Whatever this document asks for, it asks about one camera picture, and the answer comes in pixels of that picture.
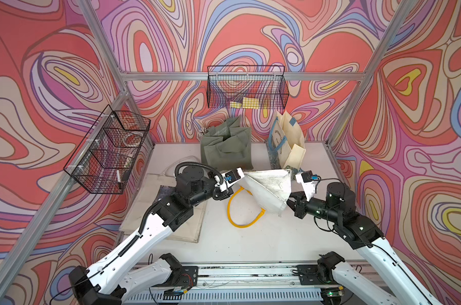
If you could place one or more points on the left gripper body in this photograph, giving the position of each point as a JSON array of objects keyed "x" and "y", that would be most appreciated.
[{"x": 221, "y": 196}]

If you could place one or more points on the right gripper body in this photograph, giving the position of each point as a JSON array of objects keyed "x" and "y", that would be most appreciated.
[{"x": 301, "y": 206}]

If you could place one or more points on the white bag yellow handles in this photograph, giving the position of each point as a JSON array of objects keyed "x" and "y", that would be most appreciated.
[{"x": 269, "y": 188}]

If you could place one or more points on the cream canvas tote bag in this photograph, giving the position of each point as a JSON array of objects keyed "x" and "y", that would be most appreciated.
[{"x": 153, "y": 188}]

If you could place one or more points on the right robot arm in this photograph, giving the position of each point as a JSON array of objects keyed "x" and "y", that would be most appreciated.
[{"x": 365, "y": 237}]

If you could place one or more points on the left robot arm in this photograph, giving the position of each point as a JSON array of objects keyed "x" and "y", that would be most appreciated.
[{"x": 113, "y": 279}]

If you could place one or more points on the olive green fabric bag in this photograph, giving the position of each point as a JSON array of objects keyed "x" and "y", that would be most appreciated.
[{"x": 227, "y": 146}]

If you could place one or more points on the yellow sticky notes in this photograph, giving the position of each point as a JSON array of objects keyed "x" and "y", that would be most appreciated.
[{"x": 246, "y": 103}]

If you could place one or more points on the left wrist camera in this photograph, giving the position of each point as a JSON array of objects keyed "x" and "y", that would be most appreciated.
[{"x": 227, "y": 180}]

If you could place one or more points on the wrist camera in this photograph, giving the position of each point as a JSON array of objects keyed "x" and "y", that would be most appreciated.
[
  {"x": 227, "y": 180},
  {"x": 307, "y": 181}
]

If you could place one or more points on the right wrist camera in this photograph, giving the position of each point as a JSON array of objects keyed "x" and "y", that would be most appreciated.
[{"x": 307, "y": 181}]

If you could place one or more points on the beige bag blue handles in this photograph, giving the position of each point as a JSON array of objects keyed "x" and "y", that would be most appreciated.
[{"x": 286, "y": 143}]

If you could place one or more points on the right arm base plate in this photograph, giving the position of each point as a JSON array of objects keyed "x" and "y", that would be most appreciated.
[{"x": 315, "y": 274}]

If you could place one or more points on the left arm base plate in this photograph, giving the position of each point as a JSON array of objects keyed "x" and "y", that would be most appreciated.
[{"x": 184, "y": 277}]

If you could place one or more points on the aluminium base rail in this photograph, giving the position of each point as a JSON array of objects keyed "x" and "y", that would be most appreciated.
[{"x": 245, "y": 283}]

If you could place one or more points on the black wire basket back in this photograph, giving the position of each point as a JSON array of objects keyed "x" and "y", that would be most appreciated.
[{"x": 227, "y": 83}]

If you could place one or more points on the black wire basket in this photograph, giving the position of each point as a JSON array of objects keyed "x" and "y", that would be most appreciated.
[
  {"x": 103, "y": 162},
  {"x": 227, "y": 83}
]

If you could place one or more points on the black wire basket left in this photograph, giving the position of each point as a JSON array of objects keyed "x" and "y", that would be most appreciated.
[{"x": 103, "y": 162}]

